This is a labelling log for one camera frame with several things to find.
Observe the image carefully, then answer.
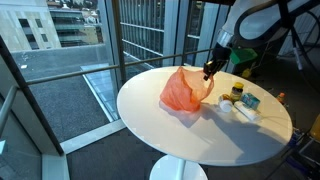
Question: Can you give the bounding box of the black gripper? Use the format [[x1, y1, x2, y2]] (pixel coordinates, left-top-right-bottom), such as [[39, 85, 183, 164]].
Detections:
[[203, 44, 231, 81]]

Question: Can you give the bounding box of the orange plastic bag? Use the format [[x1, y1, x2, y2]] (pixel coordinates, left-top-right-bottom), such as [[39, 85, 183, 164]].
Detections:
[[160, 66, 214, 112]]

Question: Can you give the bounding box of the brown bottle yellow cap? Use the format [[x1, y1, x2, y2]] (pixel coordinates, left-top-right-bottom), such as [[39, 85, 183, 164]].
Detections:
[[230, 82, 244, 102]]

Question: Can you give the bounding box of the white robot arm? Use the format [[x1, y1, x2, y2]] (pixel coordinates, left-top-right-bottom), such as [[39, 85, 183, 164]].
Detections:
[[203, 0, 320, 80]]

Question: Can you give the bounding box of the orange bottle white cap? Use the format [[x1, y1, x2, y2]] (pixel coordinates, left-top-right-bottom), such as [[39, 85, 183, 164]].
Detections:
[[218, 94, 233, 112]]

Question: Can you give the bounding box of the orange bottle on floor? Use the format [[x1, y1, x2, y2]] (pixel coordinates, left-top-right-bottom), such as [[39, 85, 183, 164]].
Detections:
[[276, 92, 285, 105]]

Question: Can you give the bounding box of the teal box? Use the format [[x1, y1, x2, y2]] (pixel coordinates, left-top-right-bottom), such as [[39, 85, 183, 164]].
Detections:
[[241, 93, 260, 110]]

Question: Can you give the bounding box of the round white table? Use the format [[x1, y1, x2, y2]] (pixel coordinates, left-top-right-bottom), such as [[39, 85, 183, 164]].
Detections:
[[117, 67, 293, 180]]

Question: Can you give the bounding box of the white tube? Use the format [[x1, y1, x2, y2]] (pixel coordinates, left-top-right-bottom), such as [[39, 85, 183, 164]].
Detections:
[[234, 101, 261, 121]]

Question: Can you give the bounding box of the yellow object at edge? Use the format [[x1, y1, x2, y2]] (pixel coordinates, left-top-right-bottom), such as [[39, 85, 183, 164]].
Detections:
[[310, 114, 320, 141]]

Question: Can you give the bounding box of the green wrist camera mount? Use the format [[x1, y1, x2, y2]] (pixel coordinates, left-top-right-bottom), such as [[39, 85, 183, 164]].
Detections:
[[230, 48, 257, 65]]

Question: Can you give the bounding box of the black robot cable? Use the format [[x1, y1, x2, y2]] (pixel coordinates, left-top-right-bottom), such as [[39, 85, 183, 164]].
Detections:
[[233, 0, 320, 94]]

